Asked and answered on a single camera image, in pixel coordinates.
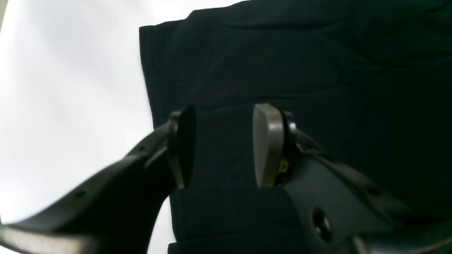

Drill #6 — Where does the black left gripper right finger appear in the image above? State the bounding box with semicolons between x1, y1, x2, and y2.
253;103;451;254

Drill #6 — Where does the black graphic T-shirt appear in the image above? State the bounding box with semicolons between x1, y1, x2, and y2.
139;0;452;254

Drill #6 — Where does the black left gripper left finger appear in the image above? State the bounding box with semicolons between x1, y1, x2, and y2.
1;106;196;254

